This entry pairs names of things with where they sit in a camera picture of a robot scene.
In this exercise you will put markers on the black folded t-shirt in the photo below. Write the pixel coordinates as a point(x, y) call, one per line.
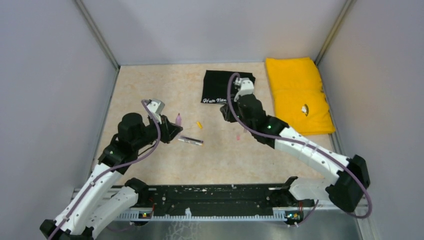
point(215, 84)

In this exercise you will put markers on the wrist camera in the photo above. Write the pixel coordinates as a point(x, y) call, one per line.
point(244, 86)
point(156, 107)

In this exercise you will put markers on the yellow folded t-shirt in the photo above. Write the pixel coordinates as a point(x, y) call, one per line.
point(298, 95)

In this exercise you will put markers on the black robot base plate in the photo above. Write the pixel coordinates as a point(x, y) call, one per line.
point(216, 202)

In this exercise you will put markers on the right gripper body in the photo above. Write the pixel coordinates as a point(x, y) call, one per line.
point(246, 122)

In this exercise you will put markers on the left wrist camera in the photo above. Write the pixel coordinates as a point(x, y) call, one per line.
point(156, 107)

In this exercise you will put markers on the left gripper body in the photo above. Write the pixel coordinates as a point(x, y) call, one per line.
point(152, 130)

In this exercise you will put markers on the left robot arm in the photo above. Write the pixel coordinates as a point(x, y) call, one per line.
point(99, 179)

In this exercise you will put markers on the aluminium frame rail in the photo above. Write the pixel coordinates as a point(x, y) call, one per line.
point(138, 202)

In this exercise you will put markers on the yellow pen cap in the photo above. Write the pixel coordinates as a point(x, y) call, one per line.
point(199, 125)

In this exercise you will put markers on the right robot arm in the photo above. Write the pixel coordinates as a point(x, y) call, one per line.
point(345, 179)

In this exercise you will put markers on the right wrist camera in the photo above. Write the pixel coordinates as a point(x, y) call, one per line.
point(244, 86)

